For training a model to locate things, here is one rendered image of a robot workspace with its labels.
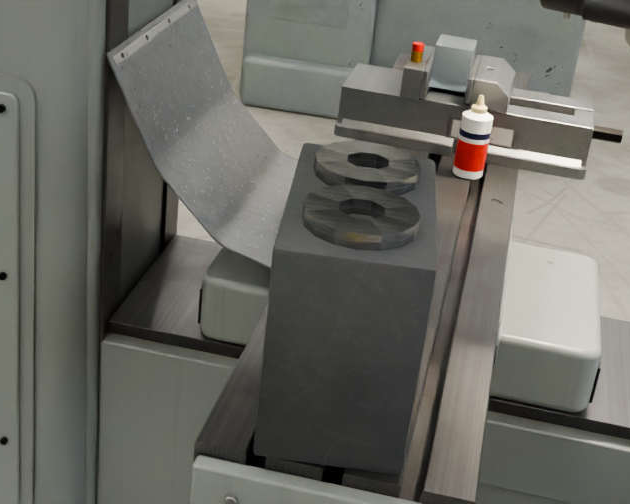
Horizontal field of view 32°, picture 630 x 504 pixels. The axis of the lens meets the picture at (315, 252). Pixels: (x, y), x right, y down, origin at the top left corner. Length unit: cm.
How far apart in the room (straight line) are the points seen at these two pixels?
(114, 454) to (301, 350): 74
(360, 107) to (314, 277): 76
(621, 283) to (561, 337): 211
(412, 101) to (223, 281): 37
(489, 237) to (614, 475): 34
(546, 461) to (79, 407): 60
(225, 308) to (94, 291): 16
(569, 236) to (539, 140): 218
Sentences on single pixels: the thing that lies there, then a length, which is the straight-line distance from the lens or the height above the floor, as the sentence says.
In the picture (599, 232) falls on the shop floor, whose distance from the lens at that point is 379.
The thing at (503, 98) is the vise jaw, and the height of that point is 103.
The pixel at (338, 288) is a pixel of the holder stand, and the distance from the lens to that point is 81.
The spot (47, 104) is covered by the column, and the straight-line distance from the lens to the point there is 130.
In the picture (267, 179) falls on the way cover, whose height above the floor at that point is 89.
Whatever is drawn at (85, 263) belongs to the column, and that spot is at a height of 83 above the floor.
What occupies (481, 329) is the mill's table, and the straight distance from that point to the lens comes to 112.
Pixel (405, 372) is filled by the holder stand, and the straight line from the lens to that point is 85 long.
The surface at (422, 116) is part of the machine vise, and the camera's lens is 154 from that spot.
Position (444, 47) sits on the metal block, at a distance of 154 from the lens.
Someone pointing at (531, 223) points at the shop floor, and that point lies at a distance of 375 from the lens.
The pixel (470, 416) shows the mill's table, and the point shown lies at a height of 94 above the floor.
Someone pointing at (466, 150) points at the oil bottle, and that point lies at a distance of 146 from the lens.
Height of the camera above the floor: 149
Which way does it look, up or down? 27 degrees down
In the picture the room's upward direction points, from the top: 7 degrees clockwise
